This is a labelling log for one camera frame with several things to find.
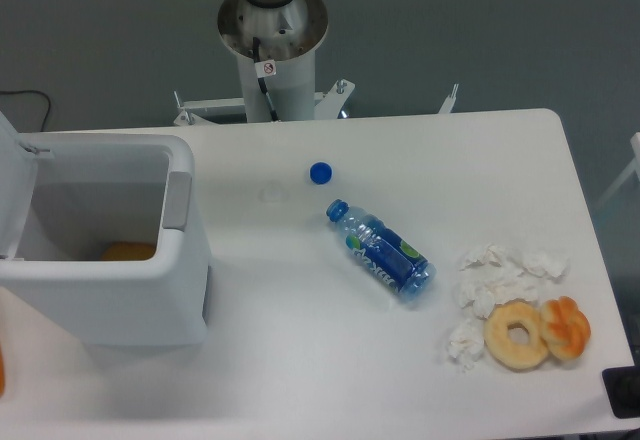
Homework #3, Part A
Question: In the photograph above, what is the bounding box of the crumpled white tissue bottom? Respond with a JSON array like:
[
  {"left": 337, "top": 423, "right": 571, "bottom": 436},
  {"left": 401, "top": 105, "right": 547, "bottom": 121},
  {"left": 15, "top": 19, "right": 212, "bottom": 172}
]
[{"left": 445, "top": 318, "right": 485, "bottom": 373}]

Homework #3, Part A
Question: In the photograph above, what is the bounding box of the white trash can body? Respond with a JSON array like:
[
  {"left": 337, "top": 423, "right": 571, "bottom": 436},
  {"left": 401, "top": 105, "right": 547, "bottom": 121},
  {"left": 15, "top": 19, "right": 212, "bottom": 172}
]
[{"left": 1, "top": 133, "right": 211, "bottom": 346}]

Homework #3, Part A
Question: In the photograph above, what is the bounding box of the plain ring donut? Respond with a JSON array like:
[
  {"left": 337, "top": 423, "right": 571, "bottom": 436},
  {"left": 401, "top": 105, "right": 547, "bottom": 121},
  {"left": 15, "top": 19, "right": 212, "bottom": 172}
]
[{"left": 483, "top": 301, "right": 549, "bottom": 371}]

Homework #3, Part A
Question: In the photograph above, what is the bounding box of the white trash can lid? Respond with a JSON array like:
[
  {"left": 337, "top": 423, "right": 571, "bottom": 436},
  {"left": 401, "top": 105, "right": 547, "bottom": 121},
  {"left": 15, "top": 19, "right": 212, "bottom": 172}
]
[{"left": 1, "top": 114, "right": 51, "bottom": 259}]

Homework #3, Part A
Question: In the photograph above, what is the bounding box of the clear round lid on table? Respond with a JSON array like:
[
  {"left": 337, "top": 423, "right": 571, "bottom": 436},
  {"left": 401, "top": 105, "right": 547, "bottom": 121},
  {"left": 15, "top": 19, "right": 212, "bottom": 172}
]
[{"left": 258, "top": 180, "right": 289, "bottom": 204}]

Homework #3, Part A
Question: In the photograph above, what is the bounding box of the black cable on floor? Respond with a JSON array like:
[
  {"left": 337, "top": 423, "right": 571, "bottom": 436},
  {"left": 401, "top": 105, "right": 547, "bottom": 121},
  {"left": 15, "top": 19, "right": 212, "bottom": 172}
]
[{"left": 0, "top": 89, "right": 52, "bottom": 132}]

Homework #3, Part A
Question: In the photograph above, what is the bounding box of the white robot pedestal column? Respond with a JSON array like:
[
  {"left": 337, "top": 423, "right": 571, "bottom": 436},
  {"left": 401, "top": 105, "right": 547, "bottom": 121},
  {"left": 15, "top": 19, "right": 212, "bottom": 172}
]
[{"left": 217, "top": 0, "right": 328, "bottom": 123}]

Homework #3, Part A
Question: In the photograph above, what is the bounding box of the white metal base frame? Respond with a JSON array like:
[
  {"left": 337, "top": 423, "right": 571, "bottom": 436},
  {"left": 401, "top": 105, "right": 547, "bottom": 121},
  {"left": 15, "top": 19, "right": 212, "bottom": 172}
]
[{"left": 172, "top": 78, "right": 460, "bottom": 126}]

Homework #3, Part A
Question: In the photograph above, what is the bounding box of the crumpled white tissue middle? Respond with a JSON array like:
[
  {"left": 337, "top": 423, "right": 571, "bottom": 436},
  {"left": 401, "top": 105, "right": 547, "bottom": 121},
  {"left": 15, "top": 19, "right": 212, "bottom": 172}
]
[{"left": 454, "top": 265, "right": 539, "bottom": 319}]

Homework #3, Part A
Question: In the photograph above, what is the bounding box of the crumpled white tissue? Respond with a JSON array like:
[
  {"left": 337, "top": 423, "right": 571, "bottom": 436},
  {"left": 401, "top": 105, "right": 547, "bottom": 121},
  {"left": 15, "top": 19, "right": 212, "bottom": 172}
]
[
  {"left": 459, "top": 243, "right": 514, "bottom": 270},
  {"left": 522, "top": 251, "right": 569, "bottom": 281},
  {"left": 454, "top": 265, "right": 539, "bottom": 319},
  {"left": 445, "top": 318, "right": 485, "bottom": 373}
]

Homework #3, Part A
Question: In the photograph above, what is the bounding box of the orange item inside trash can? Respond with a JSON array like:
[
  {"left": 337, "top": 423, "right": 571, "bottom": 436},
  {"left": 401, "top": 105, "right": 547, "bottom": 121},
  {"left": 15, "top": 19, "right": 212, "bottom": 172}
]
[{"left": 100, "top": 242, "right": 156, "bottom": 261}]

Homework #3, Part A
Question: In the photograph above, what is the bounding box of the blue plastic water bottle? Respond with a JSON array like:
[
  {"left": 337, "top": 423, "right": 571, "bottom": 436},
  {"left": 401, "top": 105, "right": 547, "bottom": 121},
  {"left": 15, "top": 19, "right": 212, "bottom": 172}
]
[{"left": 326, "top": 199, "right": 436, "bottom": 303}]

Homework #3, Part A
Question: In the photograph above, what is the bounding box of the white frame at right edge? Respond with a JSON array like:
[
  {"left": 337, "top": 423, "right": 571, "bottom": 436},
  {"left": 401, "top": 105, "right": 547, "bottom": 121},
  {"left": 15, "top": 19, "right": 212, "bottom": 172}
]
[{"left": 594, "top": 132, "right": 640, "bottom": 212}]

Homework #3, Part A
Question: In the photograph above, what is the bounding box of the blue bottle cap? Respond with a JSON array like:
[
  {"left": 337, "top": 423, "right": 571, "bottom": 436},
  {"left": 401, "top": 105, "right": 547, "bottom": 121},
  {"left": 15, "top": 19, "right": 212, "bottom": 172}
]
[{"left": 309, "top": 162, "right": 333, "bottom": 185}]

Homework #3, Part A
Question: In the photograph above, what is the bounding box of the orange glazed twisted bun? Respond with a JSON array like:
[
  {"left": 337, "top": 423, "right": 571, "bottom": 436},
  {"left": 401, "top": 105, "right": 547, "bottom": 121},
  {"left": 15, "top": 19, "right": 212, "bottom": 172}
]
[{"left": 540, "top": 296, "right": 591, "bottom": 362}]

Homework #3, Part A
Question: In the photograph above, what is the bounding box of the black device at table edge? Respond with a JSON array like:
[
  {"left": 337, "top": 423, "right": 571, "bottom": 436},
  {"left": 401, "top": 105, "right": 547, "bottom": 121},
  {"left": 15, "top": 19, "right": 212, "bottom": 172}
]
[{"left": 602, "top": 366, "right": 639, "bottom": 419}]

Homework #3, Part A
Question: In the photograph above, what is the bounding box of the orange object at left edge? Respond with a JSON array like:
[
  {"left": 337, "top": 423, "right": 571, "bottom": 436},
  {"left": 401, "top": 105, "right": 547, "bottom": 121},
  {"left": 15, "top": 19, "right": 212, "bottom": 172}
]
[{"left": 0, "top": 348, "right": 6, "bottom": 398}]

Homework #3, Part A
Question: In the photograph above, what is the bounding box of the crumpled white tissue right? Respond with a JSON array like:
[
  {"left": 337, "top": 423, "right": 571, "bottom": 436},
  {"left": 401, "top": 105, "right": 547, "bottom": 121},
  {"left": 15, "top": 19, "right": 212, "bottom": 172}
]
[{"left": 522, "top": 251, "right": 569, "bottom": 281}]

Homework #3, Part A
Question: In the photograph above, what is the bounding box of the crumpled white tissue top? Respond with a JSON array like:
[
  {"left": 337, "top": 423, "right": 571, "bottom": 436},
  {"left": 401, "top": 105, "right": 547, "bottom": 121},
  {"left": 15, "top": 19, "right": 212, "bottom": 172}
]
[{"left": 459, "top": 243, "right": 514, "bottom": 270}]

